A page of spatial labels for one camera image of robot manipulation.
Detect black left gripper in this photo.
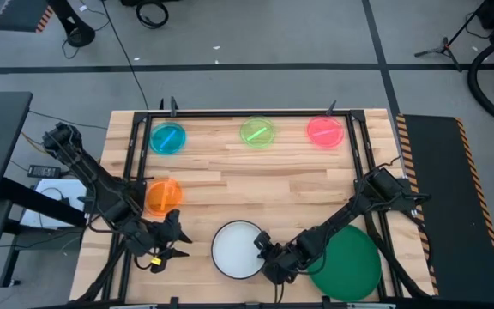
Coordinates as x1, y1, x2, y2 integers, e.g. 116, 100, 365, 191
142, 209, 194, 264

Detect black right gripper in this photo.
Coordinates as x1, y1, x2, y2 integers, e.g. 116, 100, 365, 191
253, 230, 304, 285

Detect black plastic plate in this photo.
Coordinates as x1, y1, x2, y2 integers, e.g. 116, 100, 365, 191
210, 219, 267, 281

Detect small translucent orange plate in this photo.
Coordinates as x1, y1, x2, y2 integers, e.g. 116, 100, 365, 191
144, 178, 184, 218

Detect large dark green plate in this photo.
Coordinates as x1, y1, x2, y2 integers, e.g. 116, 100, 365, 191
308, 224, 383, 303

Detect small translucent green plate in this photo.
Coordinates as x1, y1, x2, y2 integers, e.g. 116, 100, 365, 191
239, 116, 277, 150

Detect small translucent pink plate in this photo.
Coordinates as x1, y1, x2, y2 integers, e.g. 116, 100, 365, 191
306, 115, 346, 149

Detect small translucent blue plate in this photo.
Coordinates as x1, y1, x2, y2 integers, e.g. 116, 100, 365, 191
148, 121, 187, 156

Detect white paper sheet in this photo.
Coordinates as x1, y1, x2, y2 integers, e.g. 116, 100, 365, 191
19, 179, 87, 228

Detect black power adapter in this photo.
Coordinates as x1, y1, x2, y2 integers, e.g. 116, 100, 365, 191
27, 165, 62, 179

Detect large black hazard-striped mat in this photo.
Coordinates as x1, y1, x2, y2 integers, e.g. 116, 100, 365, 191
395, 113, 494, 305

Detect black curved stand base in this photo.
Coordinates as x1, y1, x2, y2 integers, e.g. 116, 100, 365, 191
47, 0, 97, 48

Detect black tripod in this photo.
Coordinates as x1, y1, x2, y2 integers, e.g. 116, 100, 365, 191
413, 0, 488, 73

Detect small black hazard-striped mat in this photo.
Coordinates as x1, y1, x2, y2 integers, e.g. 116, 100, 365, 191
0, 0, 55, 33

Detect black aluminium table frame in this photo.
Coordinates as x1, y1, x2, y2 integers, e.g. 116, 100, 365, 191
75, 97, 435, 309

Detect black desk leg frame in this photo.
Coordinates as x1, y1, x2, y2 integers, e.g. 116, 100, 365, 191
0, 176, 88, 301

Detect long black floor cable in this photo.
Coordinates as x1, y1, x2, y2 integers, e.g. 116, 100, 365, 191
100, 0, 149, 111

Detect coiled black cable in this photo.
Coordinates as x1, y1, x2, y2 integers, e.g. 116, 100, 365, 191
135, 0, 170, 30

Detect thick black hose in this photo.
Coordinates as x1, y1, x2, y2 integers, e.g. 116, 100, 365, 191
467, 36, 494, 134

